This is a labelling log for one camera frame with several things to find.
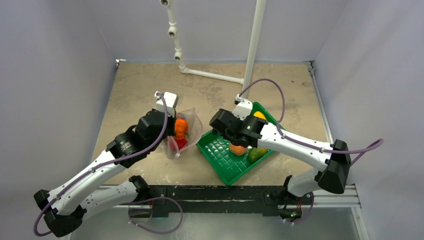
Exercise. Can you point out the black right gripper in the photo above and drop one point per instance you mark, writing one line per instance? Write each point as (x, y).
(236, 134)

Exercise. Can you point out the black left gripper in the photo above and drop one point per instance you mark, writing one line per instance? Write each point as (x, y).
(172, 120)

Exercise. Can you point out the toy peach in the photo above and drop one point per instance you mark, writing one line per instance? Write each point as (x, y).
(237, 149)

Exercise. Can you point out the yellow toy bell pepper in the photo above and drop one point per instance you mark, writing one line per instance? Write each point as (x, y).
(259, 115)

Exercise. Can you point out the green toy mango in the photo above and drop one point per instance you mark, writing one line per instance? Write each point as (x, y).
(255, 154)

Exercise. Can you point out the red toy tomato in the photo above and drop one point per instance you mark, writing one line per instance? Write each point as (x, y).
(180, 143)

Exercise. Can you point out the clear zip top bag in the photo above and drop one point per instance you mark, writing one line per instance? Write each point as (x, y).
(194, 133)

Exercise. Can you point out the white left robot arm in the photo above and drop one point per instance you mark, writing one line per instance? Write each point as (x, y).
(64, 208)

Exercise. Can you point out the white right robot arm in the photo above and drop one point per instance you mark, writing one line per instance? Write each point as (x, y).
(330, 162)

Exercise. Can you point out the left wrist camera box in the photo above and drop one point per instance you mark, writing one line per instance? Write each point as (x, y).
(166, 102)

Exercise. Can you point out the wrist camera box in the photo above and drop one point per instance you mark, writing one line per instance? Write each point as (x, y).
(243, 107)
(166, 102)

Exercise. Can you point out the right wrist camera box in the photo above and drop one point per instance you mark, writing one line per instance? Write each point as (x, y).
(243, 107)

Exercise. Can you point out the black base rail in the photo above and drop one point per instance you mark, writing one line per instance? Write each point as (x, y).
(267, 200)

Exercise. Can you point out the white PVC pipe frame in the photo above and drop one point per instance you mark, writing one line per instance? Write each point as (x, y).
(222, 30)

